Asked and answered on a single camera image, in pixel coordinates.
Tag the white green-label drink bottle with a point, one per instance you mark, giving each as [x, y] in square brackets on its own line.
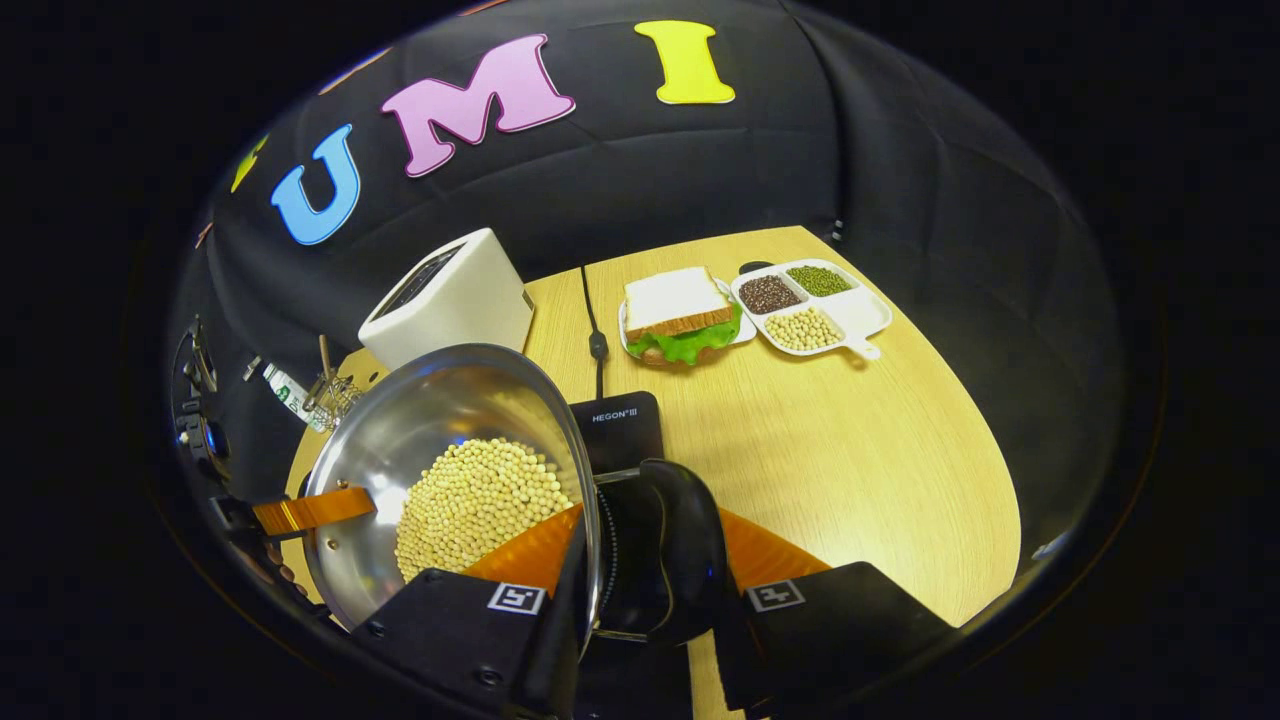
[292, 397]

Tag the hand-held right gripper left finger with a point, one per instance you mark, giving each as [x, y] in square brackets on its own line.
[560, 650]

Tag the white divided bean dish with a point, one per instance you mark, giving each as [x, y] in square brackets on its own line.
[850, 310]

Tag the small white plate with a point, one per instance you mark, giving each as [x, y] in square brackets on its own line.
[746, 328]

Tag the black induction cooktop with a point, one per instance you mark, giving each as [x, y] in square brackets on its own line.
[620, 430]

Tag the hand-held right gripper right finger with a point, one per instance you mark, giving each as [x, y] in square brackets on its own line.
[850, 620]

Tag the lettuce sandwich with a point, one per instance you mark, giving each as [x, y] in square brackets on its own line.
[680, 310]

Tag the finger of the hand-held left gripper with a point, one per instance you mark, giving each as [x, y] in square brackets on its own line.
[315, 510]

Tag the white toaster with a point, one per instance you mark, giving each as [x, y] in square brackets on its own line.
[460, 300]

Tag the stainless steel pot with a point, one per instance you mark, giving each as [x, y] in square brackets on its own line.
[430, 420]

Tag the silver metal clip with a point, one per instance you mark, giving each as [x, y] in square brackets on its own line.
[252, 368]

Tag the pile of yellow soybeans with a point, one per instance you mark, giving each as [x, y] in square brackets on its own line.
[475, 510]

